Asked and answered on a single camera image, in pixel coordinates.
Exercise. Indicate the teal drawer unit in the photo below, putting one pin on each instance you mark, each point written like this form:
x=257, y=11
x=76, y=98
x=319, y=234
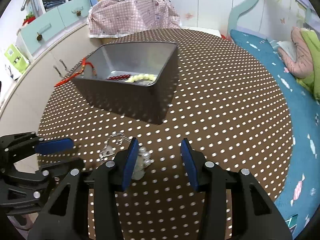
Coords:
x=41, y=30

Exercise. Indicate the white flat box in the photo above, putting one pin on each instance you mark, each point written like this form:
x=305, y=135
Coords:
x=205, y=30

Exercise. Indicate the grey metal tin box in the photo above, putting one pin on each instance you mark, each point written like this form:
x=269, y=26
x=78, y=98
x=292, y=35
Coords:
x=134, y=79

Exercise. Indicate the pink and green quilt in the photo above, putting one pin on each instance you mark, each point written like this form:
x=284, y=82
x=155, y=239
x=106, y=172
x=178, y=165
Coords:
x=306, y=68

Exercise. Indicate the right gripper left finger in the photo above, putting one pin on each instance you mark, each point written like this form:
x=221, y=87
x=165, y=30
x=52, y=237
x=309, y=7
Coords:
x=65, y=215

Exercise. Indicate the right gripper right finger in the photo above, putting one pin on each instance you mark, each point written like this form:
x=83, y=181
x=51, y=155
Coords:
x=254, y=214

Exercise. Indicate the red cord knot charm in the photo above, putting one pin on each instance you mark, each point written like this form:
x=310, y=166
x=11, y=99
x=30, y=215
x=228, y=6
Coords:
x=83, y=65

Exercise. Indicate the brown polka dot tablecloth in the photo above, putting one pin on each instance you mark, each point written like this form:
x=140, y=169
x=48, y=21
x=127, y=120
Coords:
x=225, y=104

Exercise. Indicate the white pillow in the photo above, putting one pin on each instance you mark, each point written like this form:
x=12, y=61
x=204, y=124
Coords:
x=289, y=48

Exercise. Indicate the teal bunk bed frame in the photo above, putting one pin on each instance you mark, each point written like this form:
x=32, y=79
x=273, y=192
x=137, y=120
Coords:
x=272, y=19

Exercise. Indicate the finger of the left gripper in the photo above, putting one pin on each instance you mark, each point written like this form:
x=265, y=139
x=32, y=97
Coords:
x=46, y=147
x=62, y=167

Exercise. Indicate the pink checkered cloth cover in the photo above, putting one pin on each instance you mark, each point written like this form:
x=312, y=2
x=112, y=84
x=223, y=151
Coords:
x=117, y=18

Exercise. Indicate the cream cabinet with handles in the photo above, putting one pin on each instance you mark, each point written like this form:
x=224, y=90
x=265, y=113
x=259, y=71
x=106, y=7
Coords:
x=23, y=109

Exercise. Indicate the red item on drawers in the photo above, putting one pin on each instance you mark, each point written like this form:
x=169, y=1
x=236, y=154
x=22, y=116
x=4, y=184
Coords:
x=29, y=18

